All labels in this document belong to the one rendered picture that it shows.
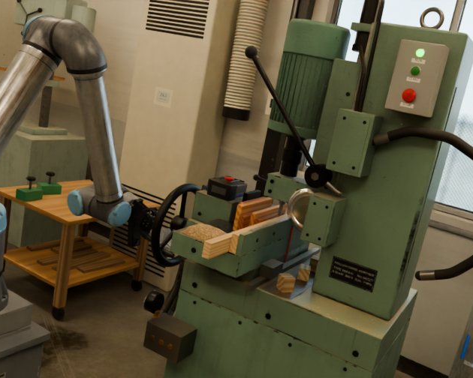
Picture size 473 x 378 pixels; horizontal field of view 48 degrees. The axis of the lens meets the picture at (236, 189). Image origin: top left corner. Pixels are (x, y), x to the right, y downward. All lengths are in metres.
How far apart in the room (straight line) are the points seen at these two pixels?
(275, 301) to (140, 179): 1.97
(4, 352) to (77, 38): 0.86
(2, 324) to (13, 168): 2.17
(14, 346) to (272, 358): 0.67
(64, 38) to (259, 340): 0.99
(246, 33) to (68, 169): 1.53
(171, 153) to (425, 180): 1.97
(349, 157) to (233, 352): 0.62
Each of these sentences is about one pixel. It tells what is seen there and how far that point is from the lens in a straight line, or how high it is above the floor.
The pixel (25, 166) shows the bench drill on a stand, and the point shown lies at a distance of 3.54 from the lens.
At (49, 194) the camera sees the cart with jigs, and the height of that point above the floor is 0.53.
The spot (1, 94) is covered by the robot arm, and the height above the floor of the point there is 1.15.
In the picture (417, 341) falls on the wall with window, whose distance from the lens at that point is 2.94.
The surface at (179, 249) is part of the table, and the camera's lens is 1.43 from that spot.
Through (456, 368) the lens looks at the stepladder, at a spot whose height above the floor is 0.47.
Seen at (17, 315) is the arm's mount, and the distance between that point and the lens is 1.57.
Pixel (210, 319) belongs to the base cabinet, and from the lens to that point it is 1.53.
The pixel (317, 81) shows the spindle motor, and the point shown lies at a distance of 1.48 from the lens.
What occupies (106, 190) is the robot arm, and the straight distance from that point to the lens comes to 1.77.
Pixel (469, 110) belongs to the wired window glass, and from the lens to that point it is 2.79.
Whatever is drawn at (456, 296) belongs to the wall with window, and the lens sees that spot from 2.82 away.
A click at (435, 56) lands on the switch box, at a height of 1.45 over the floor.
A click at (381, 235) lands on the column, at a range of 1.39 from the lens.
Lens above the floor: 1.34
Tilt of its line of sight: 12 degrees down
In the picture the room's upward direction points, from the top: 11 degrees clockwise
